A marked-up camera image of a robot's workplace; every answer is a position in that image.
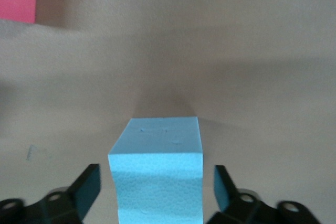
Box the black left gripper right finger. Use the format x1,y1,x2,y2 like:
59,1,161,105
207,165,318,224

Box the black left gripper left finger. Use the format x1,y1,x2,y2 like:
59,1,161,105
0,163,102,224

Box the light blue foam cube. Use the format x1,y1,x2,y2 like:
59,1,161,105
108,116,204,224

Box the brown table mat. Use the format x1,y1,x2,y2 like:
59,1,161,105
0,0,336,224

